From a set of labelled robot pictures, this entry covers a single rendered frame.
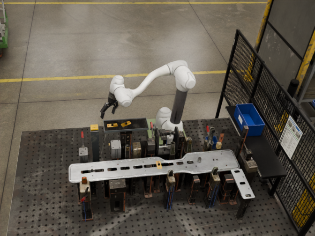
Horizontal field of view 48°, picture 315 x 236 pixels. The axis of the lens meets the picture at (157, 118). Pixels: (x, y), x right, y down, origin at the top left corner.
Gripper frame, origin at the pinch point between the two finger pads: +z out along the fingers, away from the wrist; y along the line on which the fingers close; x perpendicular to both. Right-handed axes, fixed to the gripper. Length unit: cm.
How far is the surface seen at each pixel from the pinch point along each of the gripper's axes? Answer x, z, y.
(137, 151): 47.7, -2.3, 11.1
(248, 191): 132, -17, -23
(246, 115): 84, -27, -98
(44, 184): 4, 51, 61
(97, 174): 42, 11, 45
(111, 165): 42, 8, 31
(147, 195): 72, 30, 10
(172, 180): 86, -7, 12
